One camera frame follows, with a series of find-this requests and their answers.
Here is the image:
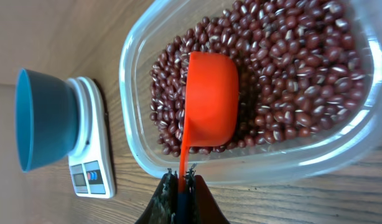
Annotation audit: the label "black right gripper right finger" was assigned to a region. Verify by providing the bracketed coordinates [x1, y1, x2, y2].
[185, 164, 229, 224]

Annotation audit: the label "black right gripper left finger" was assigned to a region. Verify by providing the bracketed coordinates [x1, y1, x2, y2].
[135, 169, 178, 224]

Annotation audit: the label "orange measuring scoop blue handle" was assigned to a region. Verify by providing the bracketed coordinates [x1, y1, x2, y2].
[175, 52, 238, 223]

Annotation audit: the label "white digital kitchen scale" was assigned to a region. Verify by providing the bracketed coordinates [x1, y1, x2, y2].
[67, 77, 116, 198]

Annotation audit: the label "blue plastic bowl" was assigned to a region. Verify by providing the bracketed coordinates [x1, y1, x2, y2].
[15, 68, 78, 172]

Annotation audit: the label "clear plastic food container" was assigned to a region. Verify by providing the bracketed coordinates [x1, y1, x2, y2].
[118, 0, 382, 187]

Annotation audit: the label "red adzuki beans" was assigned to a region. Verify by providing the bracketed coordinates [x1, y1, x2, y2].
[150, 0, 366, 157]

